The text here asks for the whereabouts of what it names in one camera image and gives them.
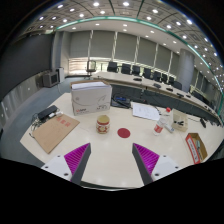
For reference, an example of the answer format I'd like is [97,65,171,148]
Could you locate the red and cream mug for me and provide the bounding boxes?
[95,114,111,135]

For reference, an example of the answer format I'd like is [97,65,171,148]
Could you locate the clear red-capped water bottle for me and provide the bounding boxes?
[152,107,172,136]

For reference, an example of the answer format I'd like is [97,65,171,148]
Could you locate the tangled black cable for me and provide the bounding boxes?
[29,113,43,139]

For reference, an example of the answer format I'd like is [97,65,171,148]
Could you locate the recessed ceiling lights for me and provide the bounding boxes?
[34,1,223,73]

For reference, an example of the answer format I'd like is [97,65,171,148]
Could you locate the row of black chairs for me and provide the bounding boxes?
[106,60,184,90]

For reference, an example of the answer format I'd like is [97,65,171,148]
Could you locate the white remote control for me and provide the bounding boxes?
[164,123,175,134]

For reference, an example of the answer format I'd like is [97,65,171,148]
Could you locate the grey equipment cabinet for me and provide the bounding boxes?
[42,67,65,88]

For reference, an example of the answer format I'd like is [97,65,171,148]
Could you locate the small white charger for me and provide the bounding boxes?
[48,111,64,119]

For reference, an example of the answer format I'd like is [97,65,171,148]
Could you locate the long curved conference desk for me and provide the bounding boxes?
[91,70,221,126]

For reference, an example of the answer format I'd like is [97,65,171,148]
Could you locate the flat round red coaster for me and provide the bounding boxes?
[117,127,131,139]

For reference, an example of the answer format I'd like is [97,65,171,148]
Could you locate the white copy paper carton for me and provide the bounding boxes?
[69,79,113,117]

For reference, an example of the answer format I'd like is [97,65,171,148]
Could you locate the brown paper envelope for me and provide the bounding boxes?
[31,113,81,155]

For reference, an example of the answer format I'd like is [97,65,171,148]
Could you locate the open red cardboard box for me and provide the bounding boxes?
[185,132,209,165]

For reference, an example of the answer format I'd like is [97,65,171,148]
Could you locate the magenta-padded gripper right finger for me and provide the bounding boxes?
[131,142,183,187]

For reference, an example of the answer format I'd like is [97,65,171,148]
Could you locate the black power adapter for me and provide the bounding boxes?
[37,104,59,122]

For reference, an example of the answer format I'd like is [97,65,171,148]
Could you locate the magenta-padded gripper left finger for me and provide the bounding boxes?
[40,142,92,186]

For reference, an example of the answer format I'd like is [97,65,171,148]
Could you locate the small open white box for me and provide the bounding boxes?
[171,108,190,133]

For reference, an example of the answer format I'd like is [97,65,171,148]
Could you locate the white printed paper sheet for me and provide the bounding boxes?
[131,101,162,122]

